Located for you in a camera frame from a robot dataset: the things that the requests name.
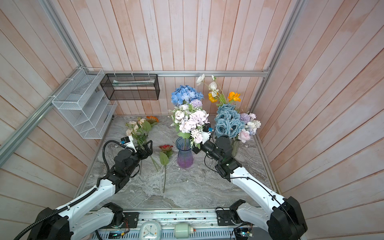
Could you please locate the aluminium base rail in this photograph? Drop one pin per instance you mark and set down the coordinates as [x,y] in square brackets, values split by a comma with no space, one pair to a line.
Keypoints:
[210,224]

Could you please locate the blue purple glass vase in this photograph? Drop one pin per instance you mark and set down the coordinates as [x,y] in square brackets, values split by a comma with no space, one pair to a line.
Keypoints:
[185,156]

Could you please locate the yellow poppy flower stem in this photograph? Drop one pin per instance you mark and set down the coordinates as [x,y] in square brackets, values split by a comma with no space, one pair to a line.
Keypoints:
[220,99]

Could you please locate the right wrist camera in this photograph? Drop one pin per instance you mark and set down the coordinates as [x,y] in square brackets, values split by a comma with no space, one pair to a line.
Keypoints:
[207,132]

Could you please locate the light blue rose bunch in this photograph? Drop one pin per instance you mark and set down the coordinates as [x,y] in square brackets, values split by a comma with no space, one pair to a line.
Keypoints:
[228,122]

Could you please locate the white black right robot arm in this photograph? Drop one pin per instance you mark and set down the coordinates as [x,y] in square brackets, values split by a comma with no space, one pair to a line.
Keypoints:
[281,217]

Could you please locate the blue hydrangea flower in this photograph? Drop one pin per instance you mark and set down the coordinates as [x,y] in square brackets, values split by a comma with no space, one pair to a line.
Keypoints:
[184,95]

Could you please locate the red rose flower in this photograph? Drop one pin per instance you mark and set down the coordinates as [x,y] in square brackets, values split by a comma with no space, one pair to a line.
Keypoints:
[166,152]

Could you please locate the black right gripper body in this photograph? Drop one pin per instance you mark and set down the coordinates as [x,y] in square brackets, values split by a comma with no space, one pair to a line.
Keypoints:
[209,149]

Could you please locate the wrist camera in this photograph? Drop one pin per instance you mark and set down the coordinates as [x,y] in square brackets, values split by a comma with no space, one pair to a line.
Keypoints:
[207,132]
[128,143]

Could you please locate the white wire mesh shelf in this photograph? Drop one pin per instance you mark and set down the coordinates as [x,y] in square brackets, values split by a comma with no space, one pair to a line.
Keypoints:
[87,109]

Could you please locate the black mesh wall basket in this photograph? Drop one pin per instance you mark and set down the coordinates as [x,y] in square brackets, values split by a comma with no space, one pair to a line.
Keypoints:
[126,87]

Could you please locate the pastel mixed flower bouquet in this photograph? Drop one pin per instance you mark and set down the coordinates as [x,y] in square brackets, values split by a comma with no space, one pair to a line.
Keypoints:
[250,128]

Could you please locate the white small-flower green bunch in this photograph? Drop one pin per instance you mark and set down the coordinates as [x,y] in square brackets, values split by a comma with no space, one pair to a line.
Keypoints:
[189,119]

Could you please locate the white ranunculus flower stem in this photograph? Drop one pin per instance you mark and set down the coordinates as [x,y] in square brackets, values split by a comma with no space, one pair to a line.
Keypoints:
[213,87]

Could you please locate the pale green cylinder device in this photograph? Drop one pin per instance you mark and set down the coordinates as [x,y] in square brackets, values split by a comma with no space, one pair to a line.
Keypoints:
[183,231]

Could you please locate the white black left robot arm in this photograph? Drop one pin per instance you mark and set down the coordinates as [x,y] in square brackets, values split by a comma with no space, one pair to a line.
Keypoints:
[72,221]

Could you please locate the peach rose flower bunch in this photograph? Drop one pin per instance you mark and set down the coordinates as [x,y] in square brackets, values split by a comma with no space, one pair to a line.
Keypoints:
[139,130]

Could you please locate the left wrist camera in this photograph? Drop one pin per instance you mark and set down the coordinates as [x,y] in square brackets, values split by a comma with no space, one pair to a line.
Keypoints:
[128,143]

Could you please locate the clear ribbed glass vase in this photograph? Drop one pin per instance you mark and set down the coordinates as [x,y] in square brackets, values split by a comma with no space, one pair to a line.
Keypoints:
[235,143]

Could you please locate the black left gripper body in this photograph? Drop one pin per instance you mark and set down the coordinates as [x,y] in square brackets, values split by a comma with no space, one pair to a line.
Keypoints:
[137,157]

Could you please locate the white analog clock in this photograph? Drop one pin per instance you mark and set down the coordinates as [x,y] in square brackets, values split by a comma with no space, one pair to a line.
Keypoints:
[150,230]

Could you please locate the aluminium wall frame rail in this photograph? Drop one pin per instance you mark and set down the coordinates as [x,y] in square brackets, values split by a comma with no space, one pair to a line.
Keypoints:
[56,55]

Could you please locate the orange gerbera flower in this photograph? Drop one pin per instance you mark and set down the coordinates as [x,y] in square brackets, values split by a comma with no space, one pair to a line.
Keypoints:
[152,120]

